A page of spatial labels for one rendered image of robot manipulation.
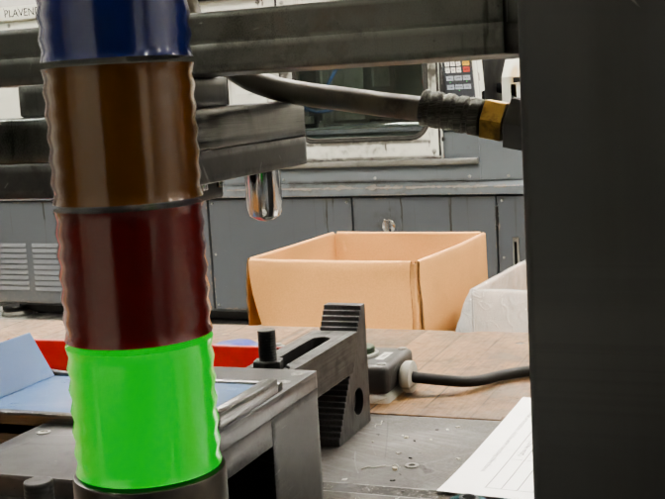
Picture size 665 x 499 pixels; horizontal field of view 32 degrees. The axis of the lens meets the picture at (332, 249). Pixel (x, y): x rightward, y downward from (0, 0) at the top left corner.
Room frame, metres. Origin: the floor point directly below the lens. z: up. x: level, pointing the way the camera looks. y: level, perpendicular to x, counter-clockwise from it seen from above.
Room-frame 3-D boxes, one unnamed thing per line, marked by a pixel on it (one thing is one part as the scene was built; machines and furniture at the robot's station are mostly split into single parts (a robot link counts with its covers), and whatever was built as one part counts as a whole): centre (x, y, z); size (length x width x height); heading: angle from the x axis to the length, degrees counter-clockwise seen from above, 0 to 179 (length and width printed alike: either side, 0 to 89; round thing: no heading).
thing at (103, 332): (0.29, 0.05, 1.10); 0.04 x 0.04 x 0.03
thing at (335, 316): (0.81, 0.00, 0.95); 0.06 x 0.03 x 0.09; 158
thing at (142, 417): (0.29, 0.05, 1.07); 0.04 x 0.04 x 0.03
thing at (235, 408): (0.58, 0.05, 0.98); 0.07 x 0.01 x 0.03; 158
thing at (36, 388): (0.61, 0.13, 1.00); 0.15 x 0.07 x 0.03; 68
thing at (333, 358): (0.75, 0.03, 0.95); 0.15 x 0.03 x 0.10; 158
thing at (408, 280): (3.15, -0.09, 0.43); 0.59 x 0.54 x 0.58; 154
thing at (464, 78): (5.12, -0.62, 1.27); 0.23 x 0.18 x 0.38; 155
